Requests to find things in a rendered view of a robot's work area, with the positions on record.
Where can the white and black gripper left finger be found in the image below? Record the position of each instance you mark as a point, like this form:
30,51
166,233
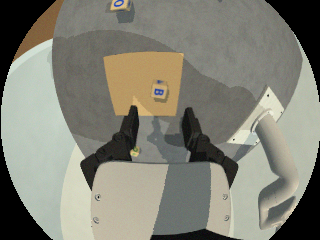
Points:
116,149

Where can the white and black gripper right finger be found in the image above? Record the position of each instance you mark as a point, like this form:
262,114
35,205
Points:
196,141

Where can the wooden letter block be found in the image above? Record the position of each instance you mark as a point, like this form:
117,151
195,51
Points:
120,5
135,151
159,89

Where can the tan flat mat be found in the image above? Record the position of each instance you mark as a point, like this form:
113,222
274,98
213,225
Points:
130,77

